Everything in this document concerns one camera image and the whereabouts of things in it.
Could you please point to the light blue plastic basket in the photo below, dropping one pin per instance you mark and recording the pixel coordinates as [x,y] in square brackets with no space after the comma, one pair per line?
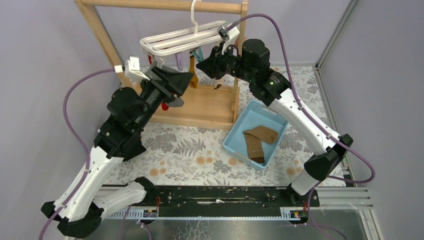
[255,114]

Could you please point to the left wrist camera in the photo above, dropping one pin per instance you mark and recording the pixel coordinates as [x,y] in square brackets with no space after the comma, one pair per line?
[132,70]

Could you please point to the grey sock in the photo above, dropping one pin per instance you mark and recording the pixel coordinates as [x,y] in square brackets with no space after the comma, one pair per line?
[177,103]

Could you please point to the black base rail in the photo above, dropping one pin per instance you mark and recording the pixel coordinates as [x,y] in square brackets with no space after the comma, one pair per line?
[226,201]

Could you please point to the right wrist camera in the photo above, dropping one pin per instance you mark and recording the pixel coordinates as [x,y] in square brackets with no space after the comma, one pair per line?
[229,33]

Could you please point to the teal clothes clip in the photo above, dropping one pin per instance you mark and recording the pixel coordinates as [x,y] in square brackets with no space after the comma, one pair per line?
[198,54]

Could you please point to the mustard yellow sock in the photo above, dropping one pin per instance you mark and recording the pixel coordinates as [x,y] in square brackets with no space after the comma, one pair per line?
[194,80]

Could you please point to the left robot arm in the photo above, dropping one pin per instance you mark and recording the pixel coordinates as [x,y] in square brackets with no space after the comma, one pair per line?
[79,211]

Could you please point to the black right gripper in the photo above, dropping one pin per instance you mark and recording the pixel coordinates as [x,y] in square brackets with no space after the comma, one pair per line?
[211,67]

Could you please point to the red sock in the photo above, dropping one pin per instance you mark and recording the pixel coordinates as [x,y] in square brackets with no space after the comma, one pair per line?
[164,106]

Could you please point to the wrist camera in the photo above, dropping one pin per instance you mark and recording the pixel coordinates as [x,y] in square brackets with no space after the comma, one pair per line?
[229,33]
[132,70]

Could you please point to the wooden clothes rack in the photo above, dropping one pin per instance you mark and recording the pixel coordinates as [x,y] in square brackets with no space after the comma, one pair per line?
[204,106]

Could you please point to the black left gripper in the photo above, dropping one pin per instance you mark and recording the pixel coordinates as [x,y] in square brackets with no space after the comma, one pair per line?
[162,83]

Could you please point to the white plastic clip hanger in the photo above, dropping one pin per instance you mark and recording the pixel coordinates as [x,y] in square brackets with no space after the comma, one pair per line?
[176,42]

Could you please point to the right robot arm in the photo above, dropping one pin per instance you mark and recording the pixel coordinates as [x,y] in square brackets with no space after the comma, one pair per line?
[274,90]

